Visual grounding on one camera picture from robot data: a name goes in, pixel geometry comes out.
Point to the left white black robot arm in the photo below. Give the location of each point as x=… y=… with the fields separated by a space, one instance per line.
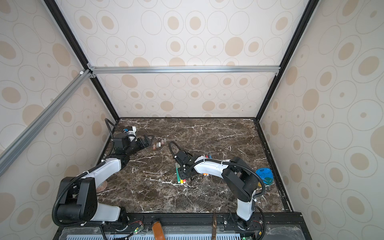
x=77 y=202

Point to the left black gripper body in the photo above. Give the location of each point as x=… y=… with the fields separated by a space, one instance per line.
x=137 y=145

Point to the horizontal aluminium frame bar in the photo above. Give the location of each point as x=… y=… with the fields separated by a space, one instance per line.
x=185 y=70

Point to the blue round object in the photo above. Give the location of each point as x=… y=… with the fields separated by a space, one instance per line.
x=266 y=175

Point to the green marker pen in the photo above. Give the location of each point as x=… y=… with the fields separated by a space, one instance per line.
x=177 y=177

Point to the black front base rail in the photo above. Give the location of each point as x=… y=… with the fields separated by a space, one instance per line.
x=187 y=226

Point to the left diagonal aluminium frame bar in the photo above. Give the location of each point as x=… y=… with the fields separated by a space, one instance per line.
x=26 y=137

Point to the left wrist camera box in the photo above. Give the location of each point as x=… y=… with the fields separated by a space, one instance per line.
x=130 y=130

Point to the orange brown tool handle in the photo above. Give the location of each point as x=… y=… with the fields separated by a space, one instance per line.
x=157 y=230

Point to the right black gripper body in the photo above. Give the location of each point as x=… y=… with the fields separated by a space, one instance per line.
x=182 y=165

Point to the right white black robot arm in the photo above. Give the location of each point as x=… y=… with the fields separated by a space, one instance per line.
x=244 y=183

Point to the brown wooden stick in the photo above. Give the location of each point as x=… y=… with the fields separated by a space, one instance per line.
x=214 y=227

